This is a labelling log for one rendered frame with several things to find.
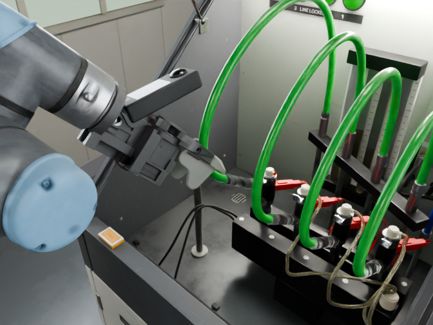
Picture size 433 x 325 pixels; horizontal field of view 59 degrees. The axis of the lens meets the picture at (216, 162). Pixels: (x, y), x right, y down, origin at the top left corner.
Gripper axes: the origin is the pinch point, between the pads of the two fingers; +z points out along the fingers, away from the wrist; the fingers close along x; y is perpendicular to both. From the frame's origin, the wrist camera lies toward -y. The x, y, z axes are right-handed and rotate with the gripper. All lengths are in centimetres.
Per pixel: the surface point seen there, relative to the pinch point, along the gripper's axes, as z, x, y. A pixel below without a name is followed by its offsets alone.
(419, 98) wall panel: 31.7, 5.1, -32.8
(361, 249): 9.3, 22.2, 0.7
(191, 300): 13.3, -2.9, 22.9
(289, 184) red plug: 21.4, -3.9, -4.8
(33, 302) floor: 44, -123, 93
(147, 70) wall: 68, -212, -43
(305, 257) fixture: 27.0, 3.8, 5.9
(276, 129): -1.1, 9.1, -7.5
